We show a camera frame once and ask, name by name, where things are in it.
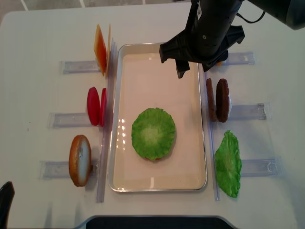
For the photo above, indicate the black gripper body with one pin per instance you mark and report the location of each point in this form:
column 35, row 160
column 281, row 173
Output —
column 211, row 30

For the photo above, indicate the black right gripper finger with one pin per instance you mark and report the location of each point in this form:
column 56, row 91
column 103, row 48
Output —
column 181, row 67

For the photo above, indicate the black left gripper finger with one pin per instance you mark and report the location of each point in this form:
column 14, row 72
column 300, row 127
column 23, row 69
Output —
column 178, row 48

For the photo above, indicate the green lettuce leaf front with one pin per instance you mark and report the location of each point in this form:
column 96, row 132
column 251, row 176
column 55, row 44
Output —
column 153, row 133

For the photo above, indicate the green lettuce leaf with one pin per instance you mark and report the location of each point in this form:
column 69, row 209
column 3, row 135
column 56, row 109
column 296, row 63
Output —
column 153, row 133
column 228, row 165

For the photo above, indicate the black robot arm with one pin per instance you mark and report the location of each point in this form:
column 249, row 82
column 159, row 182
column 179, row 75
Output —
column 289, row 12

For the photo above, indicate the brown meat patty left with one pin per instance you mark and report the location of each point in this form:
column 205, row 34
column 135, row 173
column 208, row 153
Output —
column 210, row 98

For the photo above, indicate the dark brown meat patty right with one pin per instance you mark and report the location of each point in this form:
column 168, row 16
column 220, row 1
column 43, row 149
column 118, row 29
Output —
column 222, row 100

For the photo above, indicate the yellow cheese slice right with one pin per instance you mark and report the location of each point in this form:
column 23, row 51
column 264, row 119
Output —
column 108, row 51

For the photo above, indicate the orange cheese slice left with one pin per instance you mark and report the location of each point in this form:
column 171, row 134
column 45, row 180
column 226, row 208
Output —
column 100, row 50

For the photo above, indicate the red tomato slice right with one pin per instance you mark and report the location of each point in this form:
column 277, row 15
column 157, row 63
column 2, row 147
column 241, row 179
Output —
column 103, row 107

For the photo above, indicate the red tomato slice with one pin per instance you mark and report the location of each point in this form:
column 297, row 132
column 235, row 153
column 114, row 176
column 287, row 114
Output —
column 93, row 106
column 103, row 107

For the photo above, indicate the red tomato slice left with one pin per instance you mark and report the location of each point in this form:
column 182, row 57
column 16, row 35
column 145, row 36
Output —
column 93, row 106

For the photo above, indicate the green lettuce leaf rear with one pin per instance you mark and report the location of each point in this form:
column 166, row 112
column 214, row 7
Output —
column 228, row 165

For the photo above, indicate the clear long strip right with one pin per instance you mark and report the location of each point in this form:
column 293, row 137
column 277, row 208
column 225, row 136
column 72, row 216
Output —
column 209, row 134

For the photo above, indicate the clear long strip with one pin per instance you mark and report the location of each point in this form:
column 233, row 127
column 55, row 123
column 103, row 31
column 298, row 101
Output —
column 209, row 134
column 107, row 129

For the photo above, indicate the clear long strip left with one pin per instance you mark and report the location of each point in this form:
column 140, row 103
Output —
column 107, row 129

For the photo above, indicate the white rectangular metal tray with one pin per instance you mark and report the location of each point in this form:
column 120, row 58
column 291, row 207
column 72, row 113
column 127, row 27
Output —
column 142, row 81

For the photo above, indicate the toasted bun slice on tray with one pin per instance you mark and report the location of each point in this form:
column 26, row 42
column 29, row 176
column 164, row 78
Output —
column 157, row 159

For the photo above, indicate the upright bun slice left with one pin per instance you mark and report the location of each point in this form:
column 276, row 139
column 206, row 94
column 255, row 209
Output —
column 80, row 160

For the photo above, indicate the dark base bottom edge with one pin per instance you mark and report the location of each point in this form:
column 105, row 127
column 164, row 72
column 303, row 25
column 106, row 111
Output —
column 157, row 222

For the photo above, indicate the black object bottom left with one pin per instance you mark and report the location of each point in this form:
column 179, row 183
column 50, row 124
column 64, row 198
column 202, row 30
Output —
column 7, row 193

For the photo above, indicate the clear holder rail top right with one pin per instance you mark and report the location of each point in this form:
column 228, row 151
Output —
column 241, row 58

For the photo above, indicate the clear holder rail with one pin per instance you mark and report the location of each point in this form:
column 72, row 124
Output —
column 54, row 170
column 68, row 120
column 241, row 58
column 70, row 67
column 259, row 111
column 270, row 167

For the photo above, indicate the clear holder rail middle right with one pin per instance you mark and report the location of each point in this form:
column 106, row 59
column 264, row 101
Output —
column 259, row 111

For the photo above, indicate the clear holder rail top left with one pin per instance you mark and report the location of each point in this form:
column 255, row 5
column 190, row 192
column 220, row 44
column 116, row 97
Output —
column 70, row 67

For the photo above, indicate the clear holder rail bottom right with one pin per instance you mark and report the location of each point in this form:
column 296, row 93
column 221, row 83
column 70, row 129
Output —
column 270, row 167

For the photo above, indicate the clear holder rail middle left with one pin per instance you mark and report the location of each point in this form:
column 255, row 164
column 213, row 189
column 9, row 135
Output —
column 68, row 120

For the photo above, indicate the clear holder rail bottom left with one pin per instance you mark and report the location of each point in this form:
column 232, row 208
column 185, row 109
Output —
column 54, row 170

